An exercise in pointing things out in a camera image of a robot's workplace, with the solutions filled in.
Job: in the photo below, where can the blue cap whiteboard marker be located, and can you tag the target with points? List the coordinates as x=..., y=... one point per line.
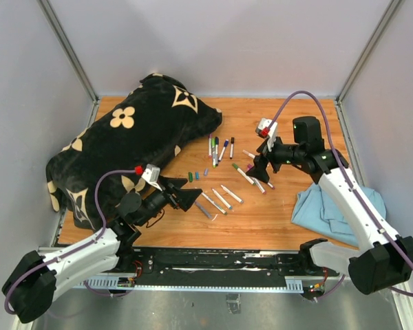
x=222, y=152

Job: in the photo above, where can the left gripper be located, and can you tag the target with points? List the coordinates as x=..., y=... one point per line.
x=184, y=197

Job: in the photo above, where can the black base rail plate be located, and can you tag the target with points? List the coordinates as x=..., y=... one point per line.
x=155, y=260

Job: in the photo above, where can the light green marker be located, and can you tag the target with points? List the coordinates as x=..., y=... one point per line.
x=213, y=148

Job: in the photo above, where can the magenta cap marker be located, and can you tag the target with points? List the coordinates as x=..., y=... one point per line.
x=249, y=166

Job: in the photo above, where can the black cap whiteboard marker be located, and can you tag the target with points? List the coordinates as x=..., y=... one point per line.
x=232, y=143

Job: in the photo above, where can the slotted cable duct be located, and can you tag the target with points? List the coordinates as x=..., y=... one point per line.
x=201, y=282

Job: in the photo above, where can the light blue cloth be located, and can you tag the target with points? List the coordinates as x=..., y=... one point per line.
x=316, y=211

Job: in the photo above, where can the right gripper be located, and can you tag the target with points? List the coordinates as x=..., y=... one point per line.
x=259, y=170

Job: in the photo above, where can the purple marker grey body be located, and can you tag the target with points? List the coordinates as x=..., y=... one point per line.
x=203, y=210

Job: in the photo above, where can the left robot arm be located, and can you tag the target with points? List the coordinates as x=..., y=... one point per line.
x=38, y=280

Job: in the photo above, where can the green cap white marker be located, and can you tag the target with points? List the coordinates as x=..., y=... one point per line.
x=242, y=173

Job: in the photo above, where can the light blue marker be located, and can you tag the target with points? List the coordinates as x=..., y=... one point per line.
x=222, y=199

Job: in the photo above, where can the black floral plush blanket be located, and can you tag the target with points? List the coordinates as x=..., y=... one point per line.
x=151, y=125

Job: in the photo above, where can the lavender cap marker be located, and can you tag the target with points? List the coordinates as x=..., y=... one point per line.
x=232, y=194

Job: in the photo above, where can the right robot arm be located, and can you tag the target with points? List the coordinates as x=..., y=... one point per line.
x=383, y=258

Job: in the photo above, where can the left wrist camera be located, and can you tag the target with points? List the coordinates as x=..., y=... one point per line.
x=151, y=176

